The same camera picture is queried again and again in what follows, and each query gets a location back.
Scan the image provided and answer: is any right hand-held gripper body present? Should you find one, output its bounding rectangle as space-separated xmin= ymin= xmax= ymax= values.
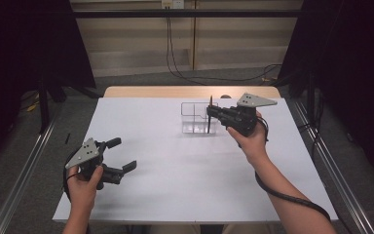
xmin=218 ymin=93 xmax=279 ymax=137

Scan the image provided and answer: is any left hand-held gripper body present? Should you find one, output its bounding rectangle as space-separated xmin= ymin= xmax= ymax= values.
xmin=64 ymin=137 xmax=125 ymax=191

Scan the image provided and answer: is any white table sheet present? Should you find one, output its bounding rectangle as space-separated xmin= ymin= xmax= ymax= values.
xmin=52 ymin=96 xmax=339 ymax=225

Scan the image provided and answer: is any black pencil with orange end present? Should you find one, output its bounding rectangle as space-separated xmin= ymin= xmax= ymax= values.
xmin=206 ymin=95 xmax=214 ymax=136

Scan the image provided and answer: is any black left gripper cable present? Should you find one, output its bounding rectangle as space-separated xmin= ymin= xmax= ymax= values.
xmin=61 ymin=148 xmax=80 ymax=203

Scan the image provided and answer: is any clear acrylic organizer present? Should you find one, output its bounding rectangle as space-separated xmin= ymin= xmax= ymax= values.
xmin=180 ymin=101 xmax=220 ymax=136

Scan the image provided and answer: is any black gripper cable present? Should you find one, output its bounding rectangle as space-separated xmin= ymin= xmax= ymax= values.
xmin=254 ymin=116 xmax=333 ymax=223
xmin=61 ymin=148 xmax=80 ymax=203

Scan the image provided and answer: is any black curtain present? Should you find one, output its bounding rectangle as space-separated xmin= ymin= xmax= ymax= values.
xmin=0 ymin=0 xmax=97 ymax=175
xmin=277 ymin=0 xmax=374 ymax=188

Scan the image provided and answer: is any wooden desk with dark edge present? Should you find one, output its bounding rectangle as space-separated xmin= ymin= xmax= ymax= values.
xmin=69 ymin=0 xmax=305 ymax=20

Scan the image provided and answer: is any wooden table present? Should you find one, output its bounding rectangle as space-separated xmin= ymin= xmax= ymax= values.
xmin=102 ymin=85 xmax=282 ymax=99

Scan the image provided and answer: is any black power cable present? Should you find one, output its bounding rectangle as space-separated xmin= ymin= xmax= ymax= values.
xmin=165 ymin=8 xmax=284 ymax=87
xmin=168 ymin=8 xmax=281 ymax=83

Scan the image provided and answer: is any aluminium rail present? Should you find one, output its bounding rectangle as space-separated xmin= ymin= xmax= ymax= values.
xmin=0 ymin=102 xmax=66 ymax=234
xmin=292 ymin=99 xmax=374 ymax=234

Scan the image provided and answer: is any black metal stand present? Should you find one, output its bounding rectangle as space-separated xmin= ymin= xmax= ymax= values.
xmin=306 ymin=70 xmax=318 ymax=132
xmin=36 ymin=77 xmax=52 ymax=135

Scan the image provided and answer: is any white wall socket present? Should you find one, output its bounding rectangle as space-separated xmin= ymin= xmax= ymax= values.
xmin=161 ymin=0 xmax=186 ymax=10

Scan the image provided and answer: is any person's left hand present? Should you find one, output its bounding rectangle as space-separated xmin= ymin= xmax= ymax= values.
xmin=65 ymin=165 xmax=105 ymax=212

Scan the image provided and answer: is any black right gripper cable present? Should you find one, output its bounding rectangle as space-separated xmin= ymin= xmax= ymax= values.
xmin=254 ymin=116 xmax=333 ymax=223

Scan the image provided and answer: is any person's right hand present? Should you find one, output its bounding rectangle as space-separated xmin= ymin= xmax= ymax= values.
xmin=226 ymin=111 xmax=270 ymax=164

